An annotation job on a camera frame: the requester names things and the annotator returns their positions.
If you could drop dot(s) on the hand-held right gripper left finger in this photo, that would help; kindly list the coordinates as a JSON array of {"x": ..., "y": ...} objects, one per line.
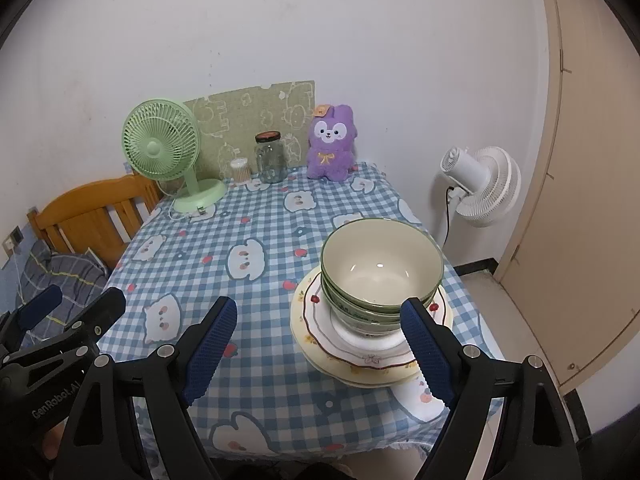
[{"x": 210, "y": 350}]

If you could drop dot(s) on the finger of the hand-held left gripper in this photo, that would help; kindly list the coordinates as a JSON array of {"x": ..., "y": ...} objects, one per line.
[
  {"x": 102, "y": 312},
  {"x": 37, "y": 306}
]

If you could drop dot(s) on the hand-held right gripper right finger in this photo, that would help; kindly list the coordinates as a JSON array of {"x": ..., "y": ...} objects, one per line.
[{"x": 427, "y": 355}]

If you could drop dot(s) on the cream floral ceramic bowl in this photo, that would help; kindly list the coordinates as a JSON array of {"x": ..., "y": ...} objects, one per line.
[
  {"x": 365, "y": 327},
  {"x": 382, "y": 255},
  {"x": 336, "y": 296}
]

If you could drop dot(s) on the yellow floral plate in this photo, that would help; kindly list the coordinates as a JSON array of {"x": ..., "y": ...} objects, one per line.
[
  {"x": 306, "y": 335},
  {"x": 360, "y": 384}
]

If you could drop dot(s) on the white plate with red rim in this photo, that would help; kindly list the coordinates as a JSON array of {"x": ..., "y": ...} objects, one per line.
[{"x": 325, "y": 330}]

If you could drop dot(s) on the grey plaid pillow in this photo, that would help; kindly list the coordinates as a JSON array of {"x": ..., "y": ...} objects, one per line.
[{"x": 70, "y": 270}]

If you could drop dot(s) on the blue white checked tablecloth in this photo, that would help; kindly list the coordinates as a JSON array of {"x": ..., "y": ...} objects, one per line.
[{"x": 280, "y": 230}]

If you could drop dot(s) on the green desk fan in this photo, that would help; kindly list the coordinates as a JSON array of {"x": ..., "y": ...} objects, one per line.
[{"x": 160, "y": 145}]

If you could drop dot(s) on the clear toothpick container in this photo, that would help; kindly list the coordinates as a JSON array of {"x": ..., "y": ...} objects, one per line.
[{"x": 240, "y": 171}]

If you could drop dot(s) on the white standing fan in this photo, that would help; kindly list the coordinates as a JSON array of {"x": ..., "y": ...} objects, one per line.
[{"x": 492, "y": 185}]

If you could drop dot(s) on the glass jar with red lid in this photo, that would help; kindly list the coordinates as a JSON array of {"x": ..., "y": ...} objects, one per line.
[{"x": 271, "y": 162}]

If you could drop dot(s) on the purple plush bunny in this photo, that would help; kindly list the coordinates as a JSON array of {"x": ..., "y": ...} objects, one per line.
[{"x": 330, "y": 160}]

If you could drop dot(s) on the white wall socket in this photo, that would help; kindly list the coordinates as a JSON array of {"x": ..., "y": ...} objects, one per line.
[{"x": 8, "y": 246}]

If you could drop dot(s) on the dark wall switch plate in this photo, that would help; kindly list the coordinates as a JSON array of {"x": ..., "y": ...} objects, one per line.
[{"x": 16, "y": 234}]

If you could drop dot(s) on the green patterned wall sheet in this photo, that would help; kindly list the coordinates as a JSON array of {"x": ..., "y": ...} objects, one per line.
[{"x": 240, "y": 110}]

